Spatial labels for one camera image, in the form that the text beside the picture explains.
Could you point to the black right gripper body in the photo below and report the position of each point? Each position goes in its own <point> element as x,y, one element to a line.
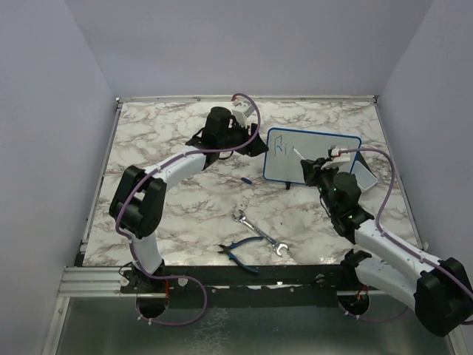
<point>321,177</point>

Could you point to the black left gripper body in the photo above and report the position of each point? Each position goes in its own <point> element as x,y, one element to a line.
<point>239,134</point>

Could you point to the blue white marker pen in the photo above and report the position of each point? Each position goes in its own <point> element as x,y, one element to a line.
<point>300,156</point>

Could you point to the blue framed whiteboard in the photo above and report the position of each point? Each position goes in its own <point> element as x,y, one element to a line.
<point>281,163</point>

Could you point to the blue marker cap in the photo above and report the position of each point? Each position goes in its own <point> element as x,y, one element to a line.
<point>245,180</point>

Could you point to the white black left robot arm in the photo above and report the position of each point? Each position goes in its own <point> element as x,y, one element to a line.
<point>138,203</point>

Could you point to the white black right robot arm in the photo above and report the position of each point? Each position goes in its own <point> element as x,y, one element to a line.
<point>438,291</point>

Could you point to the white plastic box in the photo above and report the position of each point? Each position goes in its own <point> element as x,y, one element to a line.
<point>365,179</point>

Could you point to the silver combination wrench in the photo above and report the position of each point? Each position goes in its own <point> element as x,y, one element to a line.
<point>240,217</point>

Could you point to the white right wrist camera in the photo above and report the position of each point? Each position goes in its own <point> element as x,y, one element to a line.
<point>337,156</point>

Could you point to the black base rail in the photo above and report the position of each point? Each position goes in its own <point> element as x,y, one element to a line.
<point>232,287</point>

